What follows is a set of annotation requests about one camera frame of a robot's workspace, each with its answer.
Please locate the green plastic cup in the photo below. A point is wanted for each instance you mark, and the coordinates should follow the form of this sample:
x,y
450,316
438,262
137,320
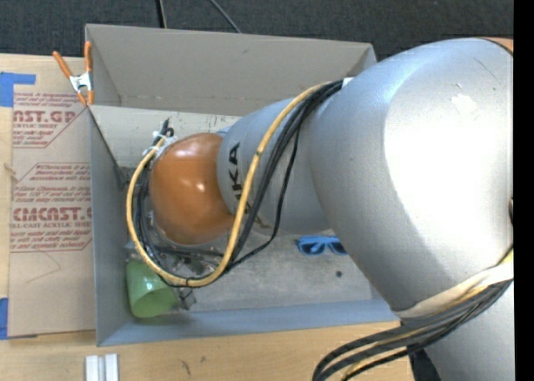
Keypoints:
x,y
148,294

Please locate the grey metal bin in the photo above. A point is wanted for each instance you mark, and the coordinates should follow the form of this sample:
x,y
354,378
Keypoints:
x,y
288,279

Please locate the brown cardboard board red print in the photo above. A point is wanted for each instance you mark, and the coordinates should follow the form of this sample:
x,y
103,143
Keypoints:
x,y
50,271

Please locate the blue sunglasses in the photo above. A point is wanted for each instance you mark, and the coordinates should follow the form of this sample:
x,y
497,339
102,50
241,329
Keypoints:
x,y
319,245

